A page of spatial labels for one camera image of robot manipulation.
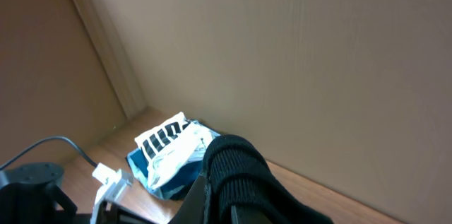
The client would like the black polo shirt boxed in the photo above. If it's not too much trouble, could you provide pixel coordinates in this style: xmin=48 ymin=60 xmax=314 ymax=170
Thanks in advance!
xmin=169 ymin=134 xmax=335 ymax=224

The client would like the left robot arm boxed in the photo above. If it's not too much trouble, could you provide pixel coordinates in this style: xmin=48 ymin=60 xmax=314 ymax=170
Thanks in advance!
xmin=1 ymin=162 xmax=78 ymax=224

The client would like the white black striped shirt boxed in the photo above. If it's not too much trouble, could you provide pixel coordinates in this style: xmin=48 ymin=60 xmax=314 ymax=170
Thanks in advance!
xmin=135 ymin=112 xmax=220 ymax=190

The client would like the blue folded garment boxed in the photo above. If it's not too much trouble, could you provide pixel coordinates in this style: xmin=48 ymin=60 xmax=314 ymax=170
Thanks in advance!
xmin=126 ymin=119 xmax=222 ymax=201

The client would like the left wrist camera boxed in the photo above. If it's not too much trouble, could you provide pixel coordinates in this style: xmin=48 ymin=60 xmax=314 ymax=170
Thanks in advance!
xmin=90 ymin=163 xmax=133 ymax=224

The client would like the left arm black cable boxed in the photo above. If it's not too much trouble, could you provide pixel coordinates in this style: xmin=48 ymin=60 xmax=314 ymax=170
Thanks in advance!
xmin=0 ymin=136 xmax=99 ymax=170

